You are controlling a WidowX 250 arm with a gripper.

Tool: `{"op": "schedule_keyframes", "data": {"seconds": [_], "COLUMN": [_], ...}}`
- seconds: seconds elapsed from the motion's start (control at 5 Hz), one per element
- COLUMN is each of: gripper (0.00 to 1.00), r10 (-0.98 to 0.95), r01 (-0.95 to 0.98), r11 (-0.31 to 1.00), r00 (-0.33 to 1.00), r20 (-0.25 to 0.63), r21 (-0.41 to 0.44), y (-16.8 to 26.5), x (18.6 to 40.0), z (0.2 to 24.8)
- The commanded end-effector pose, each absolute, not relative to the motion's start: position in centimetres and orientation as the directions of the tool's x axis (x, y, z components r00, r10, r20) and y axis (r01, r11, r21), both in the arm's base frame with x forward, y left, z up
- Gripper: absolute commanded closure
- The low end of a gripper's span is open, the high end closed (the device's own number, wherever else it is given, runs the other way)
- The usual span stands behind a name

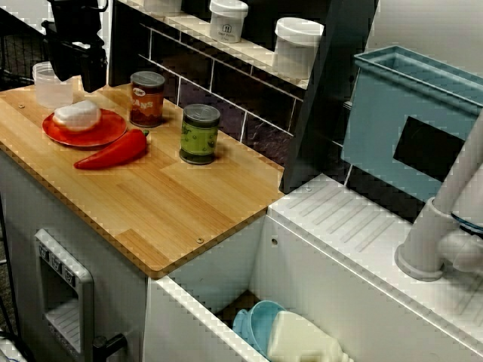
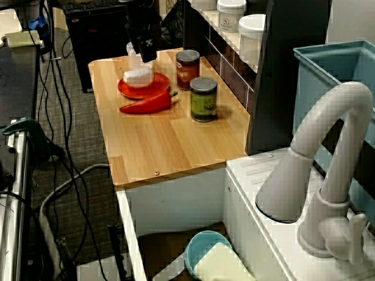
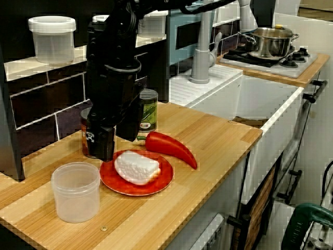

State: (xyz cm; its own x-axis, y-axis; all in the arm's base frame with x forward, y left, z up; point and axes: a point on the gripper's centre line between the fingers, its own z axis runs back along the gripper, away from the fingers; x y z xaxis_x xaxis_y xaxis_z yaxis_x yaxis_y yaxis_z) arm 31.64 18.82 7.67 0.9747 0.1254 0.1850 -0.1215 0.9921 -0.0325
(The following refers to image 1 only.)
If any white toy kitchen cabinet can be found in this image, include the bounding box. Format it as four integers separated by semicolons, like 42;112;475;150
0;145;272;362

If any red round plate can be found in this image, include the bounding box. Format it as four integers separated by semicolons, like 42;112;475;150
42;108;128;148

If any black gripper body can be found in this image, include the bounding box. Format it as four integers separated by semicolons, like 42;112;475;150
41;0;109;57

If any black wire mesh panel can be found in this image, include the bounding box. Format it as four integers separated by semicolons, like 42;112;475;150
0;28;52;86

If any black bar handle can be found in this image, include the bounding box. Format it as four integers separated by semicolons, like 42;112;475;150
92;333;128;362

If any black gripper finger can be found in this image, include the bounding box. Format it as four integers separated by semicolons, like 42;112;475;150
76;48;109;94
47;45;74;82

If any white toy sink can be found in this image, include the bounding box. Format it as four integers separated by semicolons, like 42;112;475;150
145;173;483;362

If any cream plastic bottle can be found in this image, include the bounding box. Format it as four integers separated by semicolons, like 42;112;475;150
266;309;354;362

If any green peas toy can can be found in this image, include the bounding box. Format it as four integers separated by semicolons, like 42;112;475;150
179;103;222;166

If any medium white lidded jar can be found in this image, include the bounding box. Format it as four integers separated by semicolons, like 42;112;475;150
272;17;325;80

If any small white lidded jar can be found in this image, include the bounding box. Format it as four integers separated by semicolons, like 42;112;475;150
209;0;250;44

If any grey toy faucet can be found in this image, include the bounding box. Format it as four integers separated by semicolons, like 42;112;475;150
394;109;483;282

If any dark grey upright panel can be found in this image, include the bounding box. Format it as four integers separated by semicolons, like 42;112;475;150
278;0;380;194

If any light blue bowl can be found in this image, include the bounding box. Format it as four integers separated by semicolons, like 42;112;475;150
232;299;288;357

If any red toy chili pepper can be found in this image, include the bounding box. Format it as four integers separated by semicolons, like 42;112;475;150
73;128;151;170

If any grey dishwasher panel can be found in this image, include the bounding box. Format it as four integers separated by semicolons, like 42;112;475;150
32;228;95;362

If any teal box with black window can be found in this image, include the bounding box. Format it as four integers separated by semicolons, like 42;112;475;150
340;44;483;204

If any clear lidless plastic jar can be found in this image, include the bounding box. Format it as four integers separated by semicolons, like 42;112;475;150
32;61;75;109

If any black tiled backsplash shelf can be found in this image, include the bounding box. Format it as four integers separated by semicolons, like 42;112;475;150
111;0;314;152

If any orange beans toy can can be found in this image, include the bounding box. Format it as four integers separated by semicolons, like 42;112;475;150
130;70;166;128

